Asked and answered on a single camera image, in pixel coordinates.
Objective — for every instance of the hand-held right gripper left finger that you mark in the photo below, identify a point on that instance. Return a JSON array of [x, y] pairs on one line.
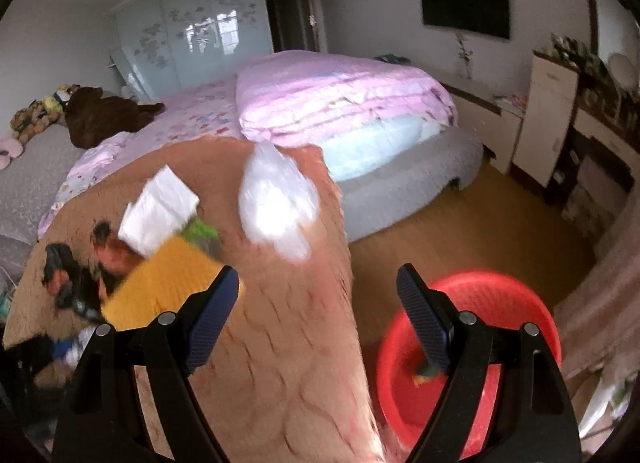
[[212, 323]]

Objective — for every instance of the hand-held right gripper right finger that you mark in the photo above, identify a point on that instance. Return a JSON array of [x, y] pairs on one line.
[[425, 323]]

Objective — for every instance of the red plastic basket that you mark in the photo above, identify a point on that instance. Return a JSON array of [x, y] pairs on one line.
[[500, 303]]

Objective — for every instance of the white tissue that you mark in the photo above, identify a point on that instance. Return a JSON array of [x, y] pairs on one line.
[[160, 208]]

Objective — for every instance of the small green orange wrapper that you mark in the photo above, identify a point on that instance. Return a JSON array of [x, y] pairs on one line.
[[425, 377]]

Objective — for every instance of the yellow cloth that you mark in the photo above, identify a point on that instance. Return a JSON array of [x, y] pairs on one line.
[[155, 283]]

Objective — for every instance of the orange patterned blanket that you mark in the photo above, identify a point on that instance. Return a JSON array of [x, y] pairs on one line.
[[280, 343]]

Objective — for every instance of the green snack packet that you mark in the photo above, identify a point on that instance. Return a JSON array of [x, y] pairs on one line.
[[202, 234]]

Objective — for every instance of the crumpled white plastic bag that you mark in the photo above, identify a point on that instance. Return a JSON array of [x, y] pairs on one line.
[[277, 203]]

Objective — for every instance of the grey round bed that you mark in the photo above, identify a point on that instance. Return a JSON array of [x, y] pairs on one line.
[[425, 183]]

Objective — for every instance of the black orange plush toy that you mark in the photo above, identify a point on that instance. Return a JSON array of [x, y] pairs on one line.
[[65, 268]]

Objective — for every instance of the pale curtain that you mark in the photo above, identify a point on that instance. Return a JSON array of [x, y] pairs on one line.
[[605, 303]]

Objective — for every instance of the light blue folded quilt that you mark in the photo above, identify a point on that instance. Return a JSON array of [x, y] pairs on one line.
[[380, 143]]

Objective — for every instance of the storage boxes under dresser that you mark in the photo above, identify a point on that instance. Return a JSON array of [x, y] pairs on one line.
[[592, 198]]

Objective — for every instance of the pink floral bed sheet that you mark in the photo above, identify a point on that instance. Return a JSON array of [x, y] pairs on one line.
[[200, 113]]

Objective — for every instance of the low white cabinet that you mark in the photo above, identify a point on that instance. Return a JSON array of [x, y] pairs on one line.
[[480, 118]]

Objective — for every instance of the brown teddy bear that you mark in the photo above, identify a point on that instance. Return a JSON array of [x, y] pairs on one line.
[[100, 115]]

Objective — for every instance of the tall white cabinet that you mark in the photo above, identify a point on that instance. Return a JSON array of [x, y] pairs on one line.
[[542, 118]]

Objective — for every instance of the small pink item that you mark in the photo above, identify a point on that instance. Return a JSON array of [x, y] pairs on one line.
[[515, 99]]

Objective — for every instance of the pink folded quilt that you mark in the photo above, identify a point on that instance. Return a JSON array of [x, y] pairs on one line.
[[325, 93]]

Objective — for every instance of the dark wooden dressing table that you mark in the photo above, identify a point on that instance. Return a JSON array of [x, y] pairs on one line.
[[600, 138]]

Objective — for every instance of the dark item on bed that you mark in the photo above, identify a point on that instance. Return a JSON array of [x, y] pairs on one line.
[[392, 58]]

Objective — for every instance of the pink plush slippers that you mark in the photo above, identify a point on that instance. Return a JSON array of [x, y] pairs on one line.
[[10, 148]]

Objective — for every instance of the flower in vase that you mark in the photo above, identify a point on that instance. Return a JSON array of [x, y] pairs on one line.
[[464, 55]]

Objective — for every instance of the yellow green plush toys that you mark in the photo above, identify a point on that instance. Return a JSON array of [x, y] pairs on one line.
[[35, 118]]

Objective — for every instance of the glossy floral wardrobe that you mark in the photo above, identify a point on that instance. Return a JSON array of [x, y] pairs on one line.
[[200, 33]]

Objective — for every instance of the white dressing table with mirror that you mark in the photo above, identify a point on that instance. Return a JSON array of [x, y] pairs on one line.
[[585, 63]]

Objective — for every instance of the small round mirror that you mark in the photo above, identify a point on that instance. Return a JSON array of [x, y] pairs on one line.
[[620, 69]]

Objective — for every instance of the dark doorway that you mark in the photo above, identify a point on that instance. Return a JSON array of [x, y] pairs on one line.
[[287, 8]]

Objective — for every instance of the wooden framed mirror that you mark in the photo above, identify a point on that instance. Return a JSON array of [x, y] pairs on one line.
[[612, 18]]

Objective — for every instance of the black wall television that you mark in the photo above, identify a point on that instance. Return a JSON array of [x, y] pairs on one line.
[[465, 3]]

